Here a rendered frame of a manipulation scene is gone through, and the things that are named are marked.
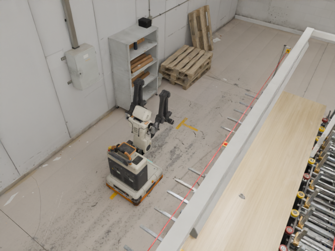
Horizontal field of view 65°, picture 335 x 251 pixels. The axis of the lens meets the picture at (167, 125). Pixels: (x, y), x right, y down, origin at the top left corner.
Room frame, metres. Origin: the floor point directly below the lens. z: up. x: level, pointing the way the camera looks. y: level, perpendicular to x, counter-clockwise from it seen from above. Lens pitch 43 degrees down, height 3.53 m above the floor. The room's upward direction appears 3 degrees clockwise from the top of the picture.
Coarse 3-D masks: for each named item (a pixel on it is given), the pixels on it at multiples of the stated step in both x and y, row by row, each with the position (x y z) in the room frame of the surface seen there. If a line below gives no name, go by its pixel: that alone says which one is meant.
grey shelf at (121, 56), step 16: (128, 32) 4.48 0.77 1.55; (144, 32) 4.51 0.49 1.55; (112, 48) 4.21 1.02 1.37; (128, 48) 4.03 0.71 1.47; (144, 48) 4.49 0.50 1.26; (112, 64) 4.23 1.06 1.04; (128, 64) 4.03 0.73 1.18; (128, 80) 4.04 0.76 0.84; (144, 80) 4.56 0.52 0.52; (128, 96) 4.06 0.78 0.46; (144, 96) 4.52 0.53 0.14
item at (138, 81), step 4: (136, 80) 2.88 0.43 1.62; (140, 80) 2.89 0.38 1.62; (136, 84) 2.82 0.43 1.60; (140, 84) 2.85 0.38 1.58; (136, 88) 2.81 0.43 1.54; (136, 92) 2.80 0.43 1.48; (136, 96) 2.80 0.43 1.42; (136, 100) 2.79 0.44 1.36; (132, 104) 2.81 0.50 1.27; (136, 104) 2.78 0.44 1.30
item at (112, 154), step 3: (111, 150) 2.26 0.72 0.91; (114, 150) 2.29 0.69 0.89; (108, 153) 2.19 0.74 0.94; (111, 153) 2.18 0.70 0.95; (114, 153) 2.23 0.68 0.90; (114, 156) 2.14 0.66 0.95; (117, 156) 2.14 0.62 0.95; (120, 156) 2.18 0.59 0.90; (117, 159) 2.13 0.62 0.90; (120, 159) 2.09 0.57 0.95; (123, 159) 2.14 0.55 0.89; (123, 162) 2.06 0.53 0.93; (129, 162) 2.10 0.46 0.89; (126, 165) 2.11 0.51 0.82
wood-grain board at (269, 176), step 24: (288, 96) 3.70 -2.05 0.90; (288, 120) 3.07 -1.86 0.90; (312, 120) 3.10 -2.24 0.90; (264, 144) 2.52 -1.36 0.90; (288, 144) 2.54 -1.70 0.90; (312, 144) 2.57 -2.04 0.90; (240, 168) 2.08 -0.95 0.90; (264, 168) 2.10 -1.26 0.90; (288, 168) 2.12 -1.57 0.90; (240, 192) 1.73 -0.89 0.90; (264, 192) 1.75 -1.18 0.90; (288, 192) 1.76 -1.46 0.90; (216, 216) 1.41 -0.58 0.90; (240, 216) 1.43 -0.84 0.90; (264, 216) 1.44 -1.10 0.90; (288, 216) 1.46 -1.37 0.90; (192, 240) 1.14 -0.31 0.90; (216, 240) 1.15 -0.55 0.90; (240, 240) 1.17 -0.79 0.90; (264, 240) 1.18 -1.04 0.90
